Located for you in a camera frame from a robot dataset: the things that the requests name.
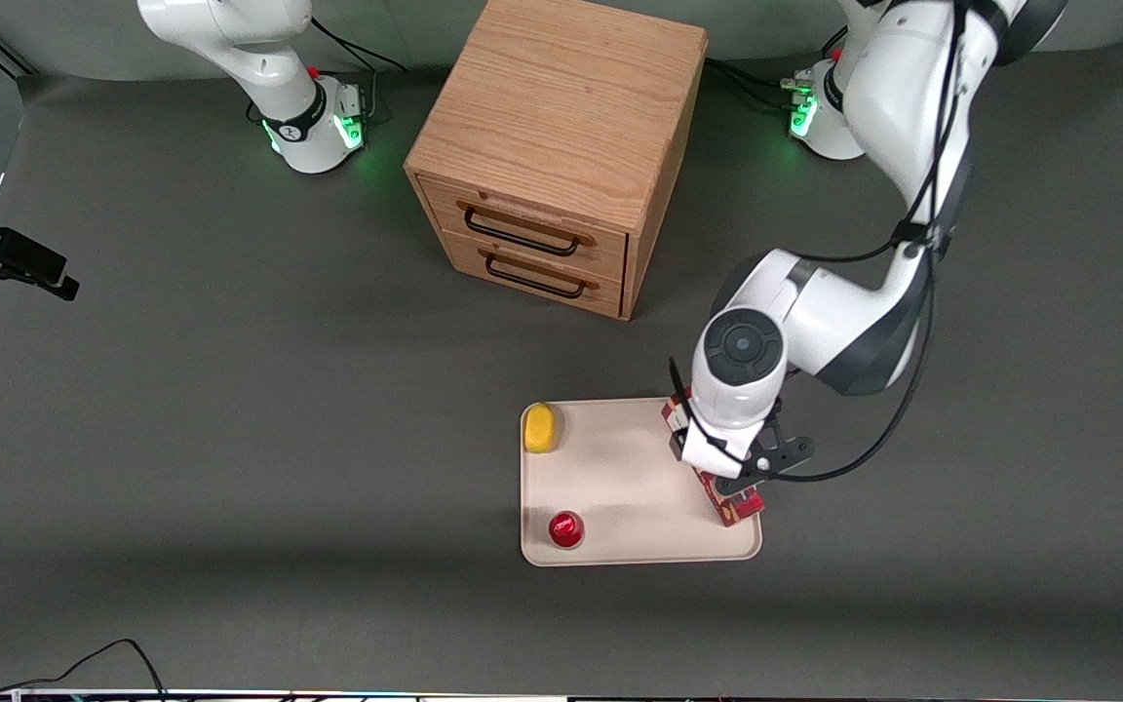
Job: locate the yellow lemon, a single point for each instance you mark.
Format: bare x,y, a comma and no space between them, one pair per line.
541,428

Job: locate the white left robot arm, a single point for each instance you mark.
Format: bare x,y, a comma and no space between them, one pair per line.
898,97

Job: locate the wooden drawer cabinet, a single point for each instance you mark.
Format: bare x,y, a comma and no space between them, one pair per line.
561,107

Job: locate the wooden drawer front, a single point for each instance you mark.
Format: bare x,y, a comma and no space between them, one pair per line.
532,263
522,210

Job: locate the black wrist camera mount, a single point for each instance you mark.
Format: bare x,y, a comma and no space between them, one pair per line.
784,451

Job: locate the white plastic tray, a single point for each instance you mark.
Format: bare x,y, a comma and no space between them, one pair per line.
630,483

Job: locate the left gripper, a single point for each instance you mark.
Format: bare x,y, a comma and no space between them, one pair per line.
675,446

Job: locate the red cookie box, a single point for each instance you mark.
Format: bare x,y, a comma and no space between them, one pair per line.
732,505

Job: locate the red round cap object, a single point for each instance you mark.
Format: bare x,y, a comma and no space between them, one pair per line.
565,529

